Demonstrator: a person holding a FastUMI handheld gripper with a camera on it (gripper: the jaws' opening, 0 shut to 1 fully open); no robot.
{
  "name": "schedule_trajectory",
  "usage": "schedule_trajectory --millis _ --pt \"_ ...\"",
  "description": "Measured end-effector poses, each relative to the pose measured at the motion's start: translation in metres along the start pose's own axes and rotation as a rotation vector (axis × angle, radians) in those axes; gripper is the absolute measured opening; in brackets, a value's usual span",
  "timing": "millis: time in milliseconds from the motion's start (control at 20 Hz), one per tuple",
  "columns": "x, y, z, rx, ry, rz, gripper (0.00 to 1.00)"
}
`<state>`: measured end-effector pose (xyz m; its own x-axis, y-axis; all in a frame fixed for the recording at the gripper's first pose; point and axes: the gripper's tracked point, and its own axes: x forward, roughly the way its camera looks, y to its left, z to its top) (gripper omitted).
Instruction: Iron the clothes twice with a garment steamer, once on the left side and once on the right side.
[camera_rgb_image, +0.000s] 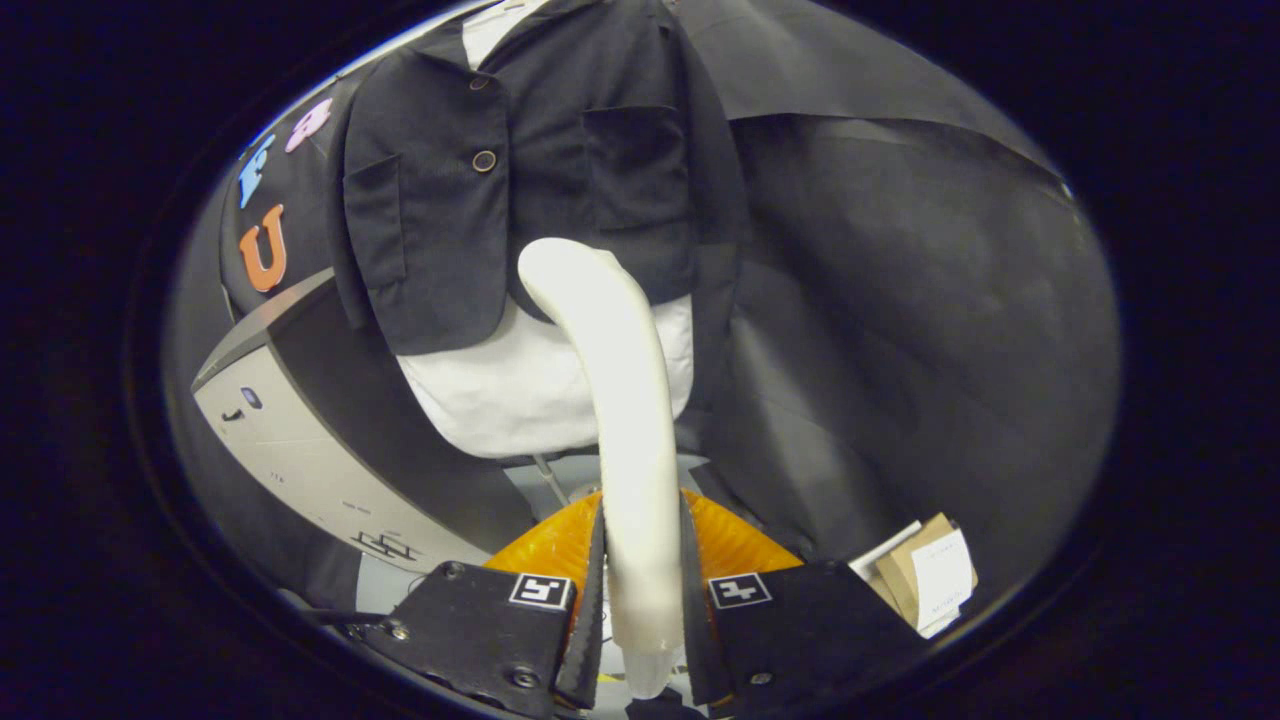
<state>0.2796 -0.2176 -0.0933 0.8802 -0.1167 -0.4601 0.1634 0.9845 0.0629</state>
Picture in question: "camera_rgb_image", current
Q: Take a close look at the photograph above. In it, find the black blazer jacket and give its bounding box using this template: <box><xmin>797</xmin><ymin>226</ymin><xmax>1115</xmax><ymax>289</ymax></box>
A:
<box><xmin>328</xmin><ymin>0</ymin><xmax>753</xmax><ymax>426</ymax></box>

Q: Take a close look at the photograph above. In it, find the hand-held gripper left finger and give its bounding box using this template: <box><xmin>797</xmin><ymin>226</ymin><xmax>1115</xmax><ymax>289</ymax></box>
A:
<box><xmin>345</xmin><ymin>490</ymin><xmax>606</xmax><ymax>720</ymax></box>

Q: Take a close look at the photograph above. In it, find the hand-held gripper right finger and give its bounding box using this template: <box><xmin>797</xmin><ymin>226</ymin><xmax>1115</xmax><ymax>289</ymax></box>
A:
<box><xmin>682</xmin><ymin>490</ymin><xmax>931</xmax><ymax>717</ymax></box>

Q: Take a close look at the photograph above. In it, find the white garment steamer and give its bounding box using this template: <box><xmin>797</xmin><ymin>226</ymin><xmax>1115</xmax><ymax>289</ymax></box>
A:
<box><xmin>517</xmin><ymin>237</ymin><xmax>691</xmax><ymax>701</ymax></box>

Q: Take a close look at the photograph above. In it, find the cardboard box with white label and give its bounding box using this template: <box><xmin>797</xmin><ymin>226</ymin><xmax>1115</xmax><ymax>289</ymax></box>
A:
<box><xmin>878</xmin><ymin>513</ymin><xmax>978</xmax><ymax>639</ymax></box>

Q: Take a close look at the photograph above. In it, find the grey cabinet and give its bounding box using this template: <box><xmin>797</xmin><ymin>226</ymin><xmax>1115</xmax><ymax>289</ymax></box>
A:
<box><xmin>192</xmin><ymin>268</ymin><xmax>541</xmax><ymax>576</ymax></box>

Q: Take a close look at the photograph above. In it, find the white mannequin torso on stand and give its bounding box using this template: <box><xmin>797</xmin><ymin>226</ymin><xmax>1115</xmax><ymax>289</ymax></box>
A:
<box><xmin>398</xmin><ymin>0</ymin><xmax>698</xmax><ymax>501</ymax></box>

